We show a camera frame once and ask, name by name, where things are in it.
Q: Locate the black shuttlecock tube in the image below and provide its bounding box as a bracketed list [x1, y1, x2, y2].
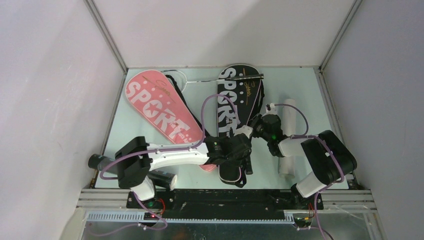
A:
[106, 156, 177, 191]

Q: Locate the white racket under pink racket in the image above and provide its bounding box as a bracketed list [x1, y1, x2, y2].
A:
[161, 69, 265, 83]

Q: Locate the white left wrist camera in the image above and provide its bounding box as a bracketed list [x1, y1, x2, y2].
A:
[234, 125, 253, 139]

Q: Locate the black racket cover bag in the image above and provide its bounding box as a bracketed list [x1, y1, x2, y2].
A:
[216, 64, 265, 188]

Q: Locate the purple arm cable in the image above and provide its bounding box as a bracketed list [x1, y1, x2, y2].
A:
[87, 93, 241, 237]
[273, 103, 346, 240]

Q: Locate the white shuttlecock tube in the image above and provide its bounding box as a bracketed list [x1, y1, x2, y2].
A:
[278, 99, 297, 179]

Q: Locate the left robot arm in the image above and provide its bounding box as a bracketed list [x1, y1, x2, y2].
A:
[114, 133, 252, 208]

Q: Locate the white black racket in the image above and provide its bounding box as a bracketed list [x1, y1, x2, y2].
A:
[244, 156, 253, 175]

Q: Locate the pink racket cover bag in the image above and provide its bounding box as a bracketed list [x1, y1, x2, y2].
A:
[124, 70, 215, 171]

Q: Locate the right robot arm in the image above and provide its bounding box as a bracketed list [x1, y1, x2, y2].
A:
[248, 114, 357, 209]

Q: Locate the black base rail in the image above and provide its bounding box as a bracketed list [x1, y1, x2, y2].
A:
[143, 188, 324, 221]

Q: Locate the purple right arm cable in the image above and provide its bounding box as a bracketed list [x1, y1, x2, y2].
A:
[273, 103, 346, 240]

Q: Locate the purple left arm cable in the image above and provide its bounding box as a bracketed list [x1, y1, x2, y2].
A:
[87, 93, 241, 237]

